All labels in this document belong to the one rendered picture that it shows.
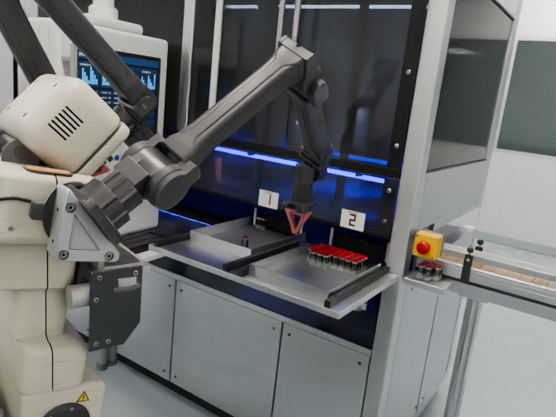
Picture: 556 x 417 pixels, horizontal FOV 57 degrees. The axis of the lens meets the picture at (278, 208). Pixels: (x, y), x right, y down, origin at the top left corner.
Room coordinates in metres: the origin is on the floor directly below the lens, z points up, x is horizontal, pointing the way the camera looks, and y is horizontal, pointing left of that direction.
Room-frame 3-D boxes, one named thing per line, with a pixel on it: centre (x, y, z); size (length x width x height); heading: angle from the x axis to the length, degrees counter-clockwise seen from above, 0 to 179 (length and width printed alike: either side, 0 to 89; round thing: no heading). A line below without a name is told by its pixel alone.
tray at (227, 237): (1.73, 0.09, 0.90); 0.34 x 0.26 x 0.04; 147
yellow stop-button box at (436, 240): (1.51, -0.47, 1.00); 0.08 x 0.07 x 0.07; 147
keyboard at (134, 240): (1.74, 0.51, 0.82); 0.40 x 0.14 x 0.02; 152
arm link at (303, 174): (1.44, -0.07, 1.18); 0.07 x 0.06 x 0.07; 152
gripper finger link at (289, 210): (1.44, -0.06, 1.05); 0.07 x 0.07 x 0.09; 64
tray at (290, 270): (1.46, -0.14, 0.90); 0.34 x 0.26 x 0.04; 147
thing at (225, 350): (2.50, 0.19, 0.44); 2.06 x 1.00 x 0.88; 57
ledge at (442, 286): (1.54, -0.51, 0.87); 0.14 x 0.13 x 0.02; 147
